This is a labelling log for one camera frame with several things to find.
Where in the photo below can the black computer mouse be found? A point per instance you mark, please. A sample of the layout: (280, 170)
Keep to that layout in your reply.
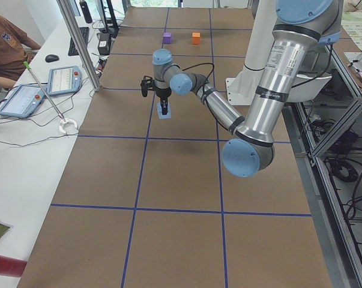
(51, 58)

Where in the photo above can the person in brown shirt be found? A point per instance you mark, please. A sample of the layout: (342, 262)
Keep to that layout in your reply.
(12, 52)

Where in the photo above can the red cylinder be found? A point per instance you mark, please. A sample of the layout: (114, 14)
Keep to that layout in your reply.
(12, 267)

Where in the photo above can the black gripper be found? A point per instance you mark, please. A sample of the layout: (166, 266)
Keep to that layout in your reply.
(162, 93)

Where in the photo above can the blue teach pendant far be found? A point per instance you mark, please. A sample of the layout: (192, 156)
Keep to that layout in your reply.
(64, 80)

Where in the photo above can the orange foam block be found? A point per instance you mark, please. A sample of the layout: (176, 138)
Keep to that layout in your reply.
(196, 38)

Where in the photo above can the black power adapter box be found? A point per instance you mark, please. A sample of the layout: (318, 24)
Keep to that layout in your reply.
(104, 43)

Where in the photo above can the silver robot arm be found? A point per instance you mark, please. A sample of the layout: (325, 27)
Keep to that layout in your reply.
(282, 34)

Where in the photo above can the light blue foam block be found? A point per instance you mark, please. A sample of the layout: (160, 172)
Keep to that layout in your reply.
(163, 116)

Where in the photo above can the green tipped metal rod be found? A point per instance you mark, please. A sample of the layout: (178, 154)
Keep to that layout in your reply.
(60, 115)

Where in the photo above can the purple foam block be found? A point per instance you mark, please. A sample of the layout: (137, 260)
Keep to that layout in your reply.
(167, 38)

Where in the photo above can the aluminium frame post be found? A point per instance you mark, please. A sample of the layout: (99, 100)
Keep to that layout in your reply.
(72, 26)

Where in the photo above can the blue teach pendant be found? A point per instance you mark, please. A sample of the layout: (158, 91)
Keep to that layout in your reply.
(22, 102)
(64, 80)

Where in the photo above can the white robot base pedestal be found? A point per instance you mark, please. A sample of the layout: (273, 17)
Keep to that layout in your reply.
(241, 89)

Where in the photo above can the blue teach pendant near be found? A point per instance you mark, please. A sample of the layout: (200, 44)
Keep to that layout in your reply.
(22, 102)

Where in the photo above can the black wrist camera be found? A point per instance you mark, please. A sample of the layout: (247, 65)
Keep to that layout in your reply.
(147, 84)

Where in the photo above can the black water bottle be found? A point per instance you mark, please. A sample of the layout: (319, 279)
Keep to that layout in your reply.
(85, 10)

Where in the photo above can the white ring stand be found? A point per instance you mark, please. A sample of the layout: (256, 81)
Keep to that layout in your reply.
(63, 124)

